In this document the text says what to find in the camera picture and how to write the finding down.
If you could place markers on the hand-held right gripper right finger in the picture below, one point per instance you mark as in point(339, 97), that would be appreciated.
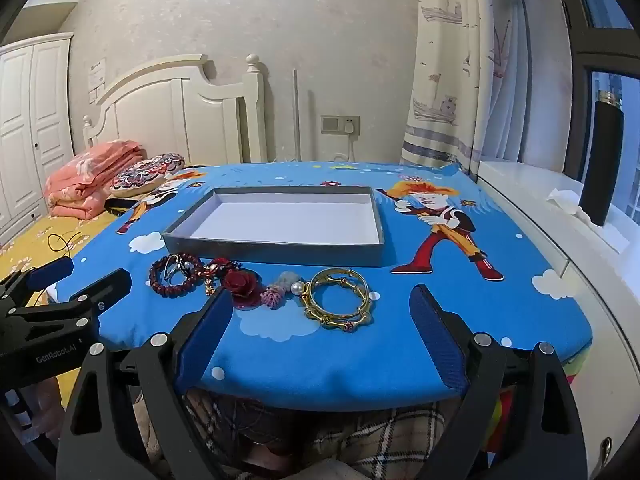
point(440, 345)

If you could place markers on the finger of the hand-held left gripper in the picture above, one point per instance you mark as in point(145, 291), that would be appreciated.
point(107, 290)
point(47, 275)

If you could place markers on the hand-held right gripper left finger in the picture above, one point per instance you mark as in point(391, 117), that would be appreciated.
point(207, 340)

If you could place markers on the red fabric rose brooch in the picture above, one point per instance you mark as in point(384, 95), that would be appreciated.
point(240, 282)

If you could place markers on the gold bamboo bangle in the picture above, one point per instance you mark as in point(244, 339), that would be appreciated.
point(345, 327)
point(320, 274)

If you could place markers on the grey cardboard tray box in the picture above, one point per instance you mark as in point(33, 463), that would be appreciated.
point(280, 252)

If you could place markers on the yellow floral bedsheet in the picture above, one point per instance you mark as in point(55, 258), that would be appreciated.
point(30, 240)

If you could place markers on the red gold charm pendant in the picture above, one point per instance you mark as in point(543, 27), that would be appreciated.
point(216, 265)

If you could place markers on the small pink flower clip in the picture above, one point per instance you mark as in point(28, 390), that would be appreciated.
point(273, 299)

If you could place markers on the blue cartoon printed cloth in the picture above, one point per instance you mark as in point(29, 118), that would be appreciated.
point(350, 360)

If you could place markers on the folded pink blanket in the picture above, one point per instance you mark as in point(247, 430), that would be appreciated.
point(80, 175)

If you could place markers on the plaid clothing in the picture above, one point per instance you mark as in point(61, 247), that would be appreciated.
point(360, 440)

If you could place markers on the patterned round cushion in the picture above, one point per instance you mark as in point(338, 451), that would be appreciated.
point(145, 170)

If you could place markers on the white wardrobe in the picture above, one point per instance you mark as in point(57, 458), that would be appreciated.
point(45, 110)

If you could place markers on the white windowsill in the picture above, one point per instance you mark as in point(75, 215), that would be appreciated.
point(540, 195)

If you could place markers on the white wooden headboard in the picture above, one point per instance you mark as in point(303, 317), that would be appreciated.
point(150, 105)

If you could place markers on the white tissue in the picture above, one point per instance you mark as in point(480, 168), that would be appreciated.
point(562, 195)

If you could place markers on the paper notice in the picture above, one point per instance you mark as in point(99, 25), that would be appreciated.
point(97, 77)

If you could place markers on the white charger plug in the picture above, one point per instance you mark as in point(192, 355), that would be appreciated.
point(350, 126)

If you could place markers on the white pole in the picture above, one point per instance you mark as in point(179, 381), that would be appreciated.
point(296, 120)

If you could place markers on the black cylinder bottle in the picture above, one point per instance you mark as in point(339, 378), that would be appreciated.
point(602, 160)

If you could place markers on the ship print curtain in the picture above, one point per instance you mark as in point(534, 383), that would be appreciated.
point(450, 60)

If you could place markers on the beige wall socket panel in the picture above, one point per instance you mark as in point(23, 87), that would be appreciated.
point(331, 125)

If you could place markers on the dark window frame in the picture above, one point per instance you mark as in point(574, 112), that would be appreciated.
point(580, 20)

